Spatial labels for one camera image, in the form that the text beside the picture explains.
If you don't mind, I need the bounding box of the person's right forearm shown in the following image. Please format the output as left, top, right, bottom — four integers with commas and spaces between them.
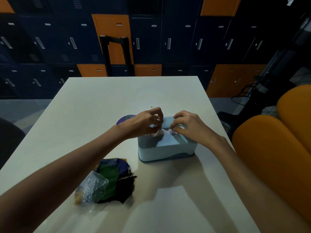
214, 137, 311, 233

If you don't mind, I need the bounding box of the light blue paper sheet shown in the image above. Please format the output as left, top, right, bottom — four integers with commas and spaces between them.
150, 116, 182, 131

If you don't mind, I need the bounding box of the pile of coloured papers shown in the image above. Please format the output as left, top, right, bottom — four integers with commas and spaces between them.
95, 158, 137, 204

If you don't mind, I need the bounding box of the clear plastic bag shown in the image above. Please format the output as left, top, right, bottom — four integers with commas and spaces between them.
74, 171, 110, 206

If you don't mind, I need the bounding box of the person's left forearm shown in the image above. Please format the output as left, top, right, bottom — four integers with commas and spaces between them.
0, 126, 128, 233

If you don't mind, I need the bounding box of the black equipment stand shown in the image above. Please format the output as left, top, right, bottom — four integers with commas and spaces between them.
216, 12, 311, 140

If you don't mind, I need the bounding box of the orange upholstered seat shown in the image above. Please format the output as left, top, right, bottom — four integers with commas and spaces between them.
231, 84, 311, 222

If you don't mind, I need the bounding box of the person's left hand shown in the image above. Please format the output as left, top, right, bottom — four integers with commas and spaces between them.
118, 107, 164, 140

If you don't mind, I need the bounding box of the black trolley handle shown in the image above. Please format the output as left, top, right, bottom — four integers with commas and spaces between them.
99, 35, 133, 77

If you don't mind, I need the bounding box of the black cable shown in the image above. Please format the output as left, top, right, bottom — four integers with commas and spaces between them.
231, 81, 258, 105

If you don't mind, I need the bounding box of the dark chair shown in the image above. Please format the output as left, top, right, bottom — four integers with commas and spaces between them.
0, 117, 26, 170

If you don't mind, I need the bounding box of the wall of blue orange lockers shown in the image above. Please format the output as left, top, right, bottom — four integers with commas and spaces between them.
0, 0, 311, 100

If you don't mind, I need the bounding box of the light blue plastic box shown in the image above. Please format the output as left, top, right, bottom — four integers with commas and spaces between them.
138, 116, 196, 163

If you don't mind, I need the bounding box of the purple round disc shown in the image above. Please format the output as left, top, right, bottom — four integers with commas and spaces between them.
116, 114, 137, 126

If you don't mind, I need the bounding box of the person's right hand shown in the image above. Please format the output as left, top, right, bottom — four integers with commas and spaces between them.
170, 111, 227, 149

